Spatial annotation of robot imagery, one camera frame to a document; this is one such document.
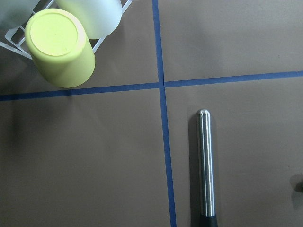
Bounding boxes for white cup on rack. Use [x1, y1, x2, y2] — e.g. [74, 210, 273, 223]
[56, 0, 122, 39]

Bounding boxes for yellow-green cup on rack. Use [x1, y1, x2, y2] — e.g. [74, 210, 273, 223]
[25, 8, 95, 88]

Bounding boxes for steel muddler black head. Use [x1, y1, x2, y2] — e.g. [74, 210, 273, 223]
[197, 109, 218, 227]

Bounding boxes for wire cup rack wooden handle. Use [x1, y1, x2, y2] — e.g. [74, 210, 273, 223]
[0, 0, 133, 60]

